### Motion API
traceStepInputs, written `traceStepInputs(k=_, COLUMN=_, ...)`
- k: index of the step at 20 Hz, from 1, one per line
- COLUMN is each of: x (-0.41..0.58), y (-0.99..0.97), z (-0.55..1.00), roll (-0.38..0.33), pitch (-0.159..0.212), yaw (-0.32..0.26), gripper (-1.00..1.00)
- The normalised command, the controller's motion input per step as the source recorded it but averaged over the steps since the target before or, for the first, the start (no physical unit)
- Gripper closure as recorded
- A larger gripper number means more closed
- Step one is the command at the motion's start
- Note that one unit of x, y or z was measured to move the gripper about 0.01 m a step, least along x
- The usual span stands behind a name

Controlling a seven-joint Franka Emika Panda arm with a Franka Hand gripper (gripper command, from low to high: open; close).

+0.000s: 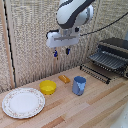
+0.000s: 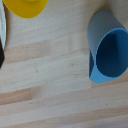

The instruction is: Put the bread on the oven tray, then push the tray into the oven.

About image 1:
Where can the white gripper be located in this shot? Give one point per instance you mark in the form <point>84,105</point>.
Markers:
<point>61,39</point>

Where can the open oven door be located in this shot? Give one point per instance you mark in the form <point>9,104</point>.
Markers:
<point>95,73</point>

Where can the metal oven rack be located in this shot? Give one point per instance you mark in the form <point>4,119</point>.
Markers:
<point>106,60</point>

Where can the woven beige screen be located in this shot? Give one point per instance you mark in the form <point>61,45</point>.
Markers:
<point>33,40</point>

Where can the yellow bowl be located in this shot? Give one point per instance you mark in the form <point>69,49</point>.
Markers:
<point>48,87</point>

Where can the blue cup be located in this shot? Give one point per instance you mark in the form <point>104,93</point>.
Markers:
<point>79,85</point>

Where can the black dish rack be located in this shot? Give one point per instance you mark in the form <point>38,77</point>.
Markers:
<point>115,50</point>

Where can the white floral-rimmed plate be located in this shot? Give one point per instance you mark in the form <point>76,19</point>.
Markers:
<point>23,102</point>

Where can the white rounded object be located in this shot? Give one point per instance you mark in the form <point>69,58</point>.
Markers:
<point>120,117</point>

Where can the wooden screen post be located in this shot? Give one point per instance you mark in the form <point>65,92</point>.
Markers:
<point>58,63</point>
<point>7,43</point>

